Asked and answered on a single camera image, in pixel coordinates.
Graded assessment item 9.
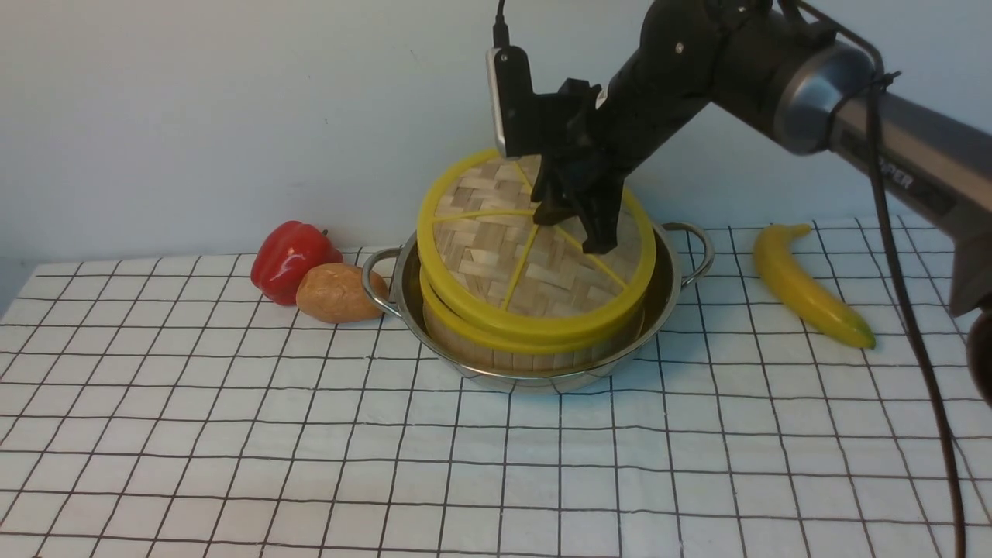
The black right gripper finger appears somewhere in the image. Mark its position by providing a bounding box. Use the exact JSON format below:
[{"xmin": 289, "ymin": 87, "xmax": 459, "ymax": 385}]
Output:
[{"xmin": 581, "ymin": 190, "xmax": 623, "ymax": 255}]

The stainless steel two-handled pot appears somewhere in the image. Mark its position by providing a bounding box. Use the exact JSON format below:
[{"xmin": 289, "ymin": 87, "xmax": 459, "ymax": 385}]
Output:
[{"xmin": 361, "ymin": 222, "xmax": 715, "ymax": 394}]

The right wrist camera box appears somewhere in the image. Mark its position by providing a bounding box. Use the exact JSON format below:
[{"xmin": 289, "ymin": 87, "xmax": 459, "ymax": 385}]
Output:
[{"xmin": 487, "ymin": 46, "xmax": 580, "ymax": 159}]

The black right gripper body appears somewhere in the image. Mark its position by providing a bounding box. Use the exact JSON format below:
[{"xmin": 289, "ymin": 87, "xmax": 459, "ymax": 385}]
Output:
[{"xmin": 532, "ymin": 77, "xmax": 644, "ymax": 227}]

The white black-grid tablecloth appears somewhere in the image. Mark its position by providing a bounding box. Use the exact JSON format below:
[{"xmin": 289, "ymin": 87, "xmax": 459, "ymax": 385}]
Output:
[{"xmin": 1, "ymin": 219, "xmax": 956, "ymax": 557}]

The red bell pepper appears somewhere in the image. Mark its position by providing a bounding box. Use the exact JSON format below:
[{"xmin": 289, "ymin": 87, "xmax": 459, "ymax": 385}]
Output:
[{"xmin": 250, "ymin": 220, "xmax": 343, "ymax": 306}]

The yellow-rimmed bamboo steamer basket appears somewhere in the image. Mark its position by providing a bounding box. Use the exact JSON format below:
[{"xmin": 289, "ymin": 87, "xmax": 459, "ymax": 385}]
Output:
[{"xmin": 419, "ymin": 271, "xmax": 644, "ymax": 375}]

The brown potato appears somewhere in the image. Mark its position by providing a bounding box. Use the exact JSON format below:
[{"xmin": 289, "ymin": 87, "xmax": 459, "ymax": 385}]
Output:
[{"xmin": 295, "ymin": 263, "xmax": 383, "ymax": 324}]

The yellow-rimmed woven steamer lid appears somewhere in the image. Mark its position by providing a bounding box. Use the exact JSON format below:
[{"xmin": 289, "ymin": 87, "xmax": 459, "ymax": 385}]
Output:
[{"xmin": 417, "ymin": 150, "xmax": 656, "ymax": 342}]

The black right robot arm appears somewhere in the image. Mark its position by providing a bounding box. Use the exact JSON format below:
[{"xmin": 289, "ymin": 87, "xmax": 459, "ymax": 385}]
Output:
[{"xmin": 532, "ymin": 1, "xmax": 990, "ymax": 399}]

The yellow banana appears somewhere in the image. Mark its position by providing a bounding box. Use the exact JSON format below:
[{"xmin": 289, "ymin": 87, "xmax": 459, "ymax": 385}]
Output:
[{"xmin": 753, "ymin": 223, "xmax": 877, "ymax": 350}]

